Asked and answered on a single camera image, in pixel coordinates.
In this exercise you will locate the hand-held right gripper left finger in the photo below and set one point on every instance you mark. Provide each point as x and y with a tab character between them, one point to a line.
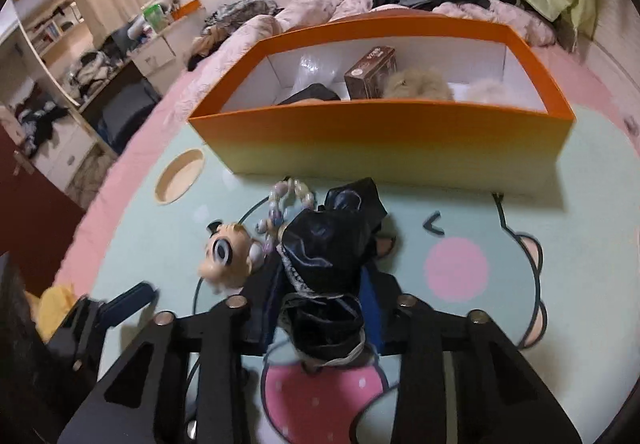
225	324

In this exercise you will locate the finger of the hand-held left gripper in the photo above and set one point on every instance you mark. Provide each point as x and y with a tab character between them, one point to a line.
127	302

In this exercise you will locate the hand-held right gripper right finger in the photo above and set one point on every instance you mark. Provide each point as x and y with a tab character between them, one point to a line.
372	311

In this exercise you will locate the doll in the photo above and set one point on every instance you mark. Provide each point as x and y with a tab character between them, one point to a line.
320	249

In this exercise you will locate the orange cardboard box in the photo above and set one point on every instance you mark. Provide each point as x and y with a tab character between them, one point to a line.
380	144

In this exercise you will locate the dark grey bundle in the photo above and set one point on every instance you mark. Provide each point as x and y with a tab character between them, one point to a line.
310	94

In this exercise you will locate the fluffy brown plush toy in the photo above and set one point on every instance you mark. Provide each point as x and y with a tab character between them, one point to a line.
415	84

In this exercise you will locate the small brown box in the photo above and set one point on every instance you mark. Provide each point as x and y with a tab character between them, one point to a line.
370	74

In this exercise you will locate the clear plastic packet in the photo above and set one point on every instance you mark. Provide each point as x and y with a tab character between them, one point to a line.
315	67

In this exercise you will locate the green lid container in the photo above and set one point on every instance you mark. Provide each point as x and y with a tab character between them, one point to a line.
155	14

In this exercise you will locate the yellow cloth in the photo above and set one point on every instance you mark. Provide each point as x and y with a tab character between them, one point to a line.
55	306

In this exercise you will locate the mint green cartoon mat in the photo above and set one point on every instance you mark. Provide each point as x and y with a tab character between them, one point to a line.
150	234

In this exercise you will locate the dark red door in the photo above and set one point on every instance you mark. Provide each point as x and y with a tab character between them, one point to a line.
30	204

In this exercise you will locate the white low cabinet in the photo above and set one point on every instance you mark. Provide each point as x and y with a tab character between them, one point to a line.
65	159

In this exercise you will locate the black bag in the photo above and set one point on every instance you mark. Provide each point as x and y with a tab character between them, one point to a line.
125	117

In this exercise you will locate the pile of light clothes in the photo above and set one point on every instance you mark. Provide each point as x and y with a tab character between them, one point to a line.
95	69

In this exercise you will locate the white drawer unit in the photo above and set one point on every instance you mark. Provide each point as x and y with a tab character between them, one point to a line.
155	53

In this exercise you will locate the tan furry cloth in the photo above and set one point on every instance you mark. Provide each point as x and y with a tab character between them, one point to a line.
205	49

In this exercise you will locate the orange desk box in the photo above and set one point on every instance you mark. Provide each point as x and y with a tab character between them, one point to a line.
185	8

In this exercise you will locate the grey patterned cloth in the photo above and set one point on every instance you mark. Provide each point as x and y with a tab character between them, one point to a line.
235	14

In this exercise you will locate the pink fluffy blanket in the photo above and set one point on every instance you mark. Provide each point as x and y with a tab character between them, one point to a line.
310	7

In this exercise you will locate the white wall shelf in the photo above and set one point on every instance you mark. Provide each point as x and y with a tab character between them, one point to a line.
45	29

